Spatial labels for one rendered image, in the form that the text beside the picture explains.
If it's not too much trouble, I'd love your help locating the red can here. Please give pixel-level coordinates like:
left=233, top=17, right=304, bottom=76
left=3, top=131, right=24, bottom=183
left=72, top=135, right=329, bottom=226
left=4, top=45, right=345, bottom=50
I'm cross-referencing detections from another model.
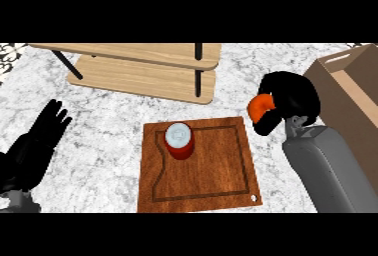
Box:
left=162, top=122, right=195, bottom=161

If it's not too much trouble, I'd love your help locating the cardboard box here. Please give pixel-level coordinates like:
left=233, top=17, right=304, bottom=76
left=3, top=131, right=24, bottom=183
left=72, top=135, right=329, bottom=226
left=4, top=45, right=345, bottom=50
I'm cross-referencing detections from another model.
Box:
left=303, top=43, right=378, bottom=186

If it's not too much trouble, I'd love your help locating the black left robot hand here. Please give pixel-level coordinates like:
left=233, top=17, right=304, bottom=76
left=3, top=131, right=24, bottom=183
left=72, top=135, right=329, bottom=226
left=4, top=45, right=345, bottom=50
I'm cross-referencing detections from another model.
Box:
left=0, top=98, right=74, bottom=194

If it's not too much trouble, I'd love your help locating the pale wooden tiered shelf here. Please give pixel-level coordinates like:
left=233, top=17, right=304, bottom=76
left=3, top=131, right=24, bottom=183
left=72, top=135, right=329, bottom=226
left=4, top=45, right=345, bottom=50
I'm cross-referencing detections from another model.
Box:
left=27, top=43, right=223, bottom=106

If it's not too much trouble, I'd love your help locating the orange squash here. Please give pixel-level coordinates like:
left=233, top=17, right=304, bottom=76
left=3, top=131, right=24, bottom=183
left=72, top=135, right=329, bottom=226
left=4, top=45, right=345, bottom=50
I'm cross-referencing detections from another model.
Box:
left=247, top=93, right=278, bottom=123

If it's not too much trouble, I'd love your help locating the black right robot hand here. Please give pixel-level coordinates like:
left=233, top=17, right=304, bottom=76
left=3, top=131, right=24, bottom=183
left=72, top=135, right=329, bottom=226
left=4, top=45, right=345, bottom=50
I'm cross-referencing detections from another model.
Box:
left=252, top=71, right=322, bottom=137

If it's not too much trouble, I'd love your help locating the brown wooden cutting board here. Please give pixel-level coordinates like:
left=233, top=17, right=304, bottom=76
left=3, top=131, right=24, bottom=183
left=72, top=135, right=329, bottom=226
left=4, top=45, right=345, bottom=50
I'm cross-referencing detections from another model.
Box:
left=136, top=116, right=264, bottom=214

